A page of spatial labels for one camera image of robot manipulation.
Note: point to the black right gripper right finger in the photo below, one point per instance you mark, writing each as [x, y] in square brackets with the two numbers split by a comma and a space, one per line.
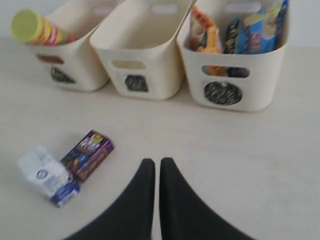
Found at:
[184, 215]

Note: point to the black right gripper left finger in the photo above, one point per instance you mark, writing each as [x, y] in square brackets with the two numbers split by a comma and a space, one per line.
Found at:
[130, 216]

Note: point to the orange instant noodle packet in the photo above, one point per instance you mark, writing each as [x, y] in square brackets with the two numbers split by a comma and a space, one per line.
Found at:
[204, 33]

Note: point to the blue instant noodle packet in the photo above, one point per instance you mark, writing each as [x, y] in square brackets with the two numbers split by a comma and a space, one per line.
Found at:
[257, 33]

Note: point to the pink Lays chips can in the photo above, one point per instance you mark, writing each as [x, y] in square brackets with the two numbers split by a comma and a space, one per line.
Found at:
[29, 27]

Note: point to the yellow Lays chips can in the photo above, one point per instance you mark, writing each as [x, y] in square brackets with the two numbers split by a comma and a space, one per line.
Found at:
[50, 59]

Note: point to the purple juice carton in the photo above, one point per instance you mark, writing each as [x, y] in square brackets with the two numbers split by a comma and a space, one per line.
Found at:
[86, 156]

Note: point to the white milk carton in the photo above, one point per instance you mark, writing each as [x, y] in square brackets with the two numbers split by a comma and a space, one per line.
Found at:
[48, 176]

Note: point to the cream bin circle mark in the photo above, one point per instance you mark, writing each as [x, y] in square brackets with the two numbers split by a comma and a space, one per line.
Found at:
[236, 82]

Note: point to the cream bin triangle mark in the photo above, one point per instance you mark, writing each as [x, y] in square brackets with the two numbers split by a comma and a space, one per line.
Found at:
[82, 69]

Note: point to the cream bin hexagon mark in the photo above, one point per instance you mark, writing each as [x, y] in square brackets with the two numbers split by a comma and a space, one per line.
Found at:
[136, 44]

